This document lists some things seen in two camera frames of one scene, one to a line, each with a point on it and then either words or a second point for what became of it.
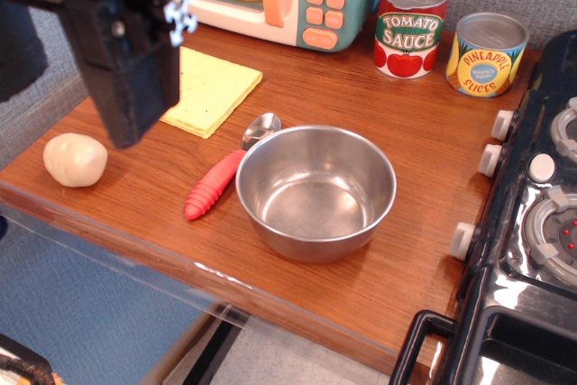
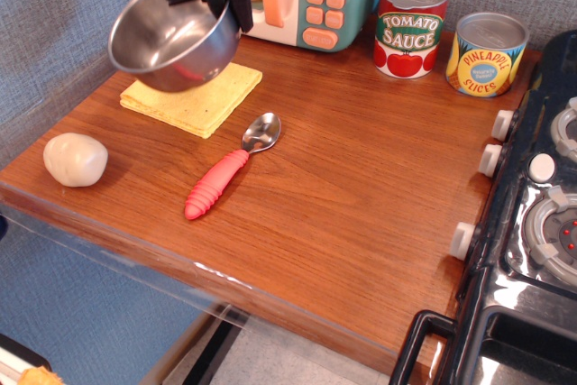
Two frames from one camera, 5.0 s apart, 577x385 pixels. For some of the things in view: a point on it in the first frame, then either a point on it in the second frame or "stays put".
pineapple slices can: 486,54 stays put
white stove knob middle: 489,160 stays put
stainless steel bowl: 315,194 -> 175,47
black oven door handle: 425,323 stays put
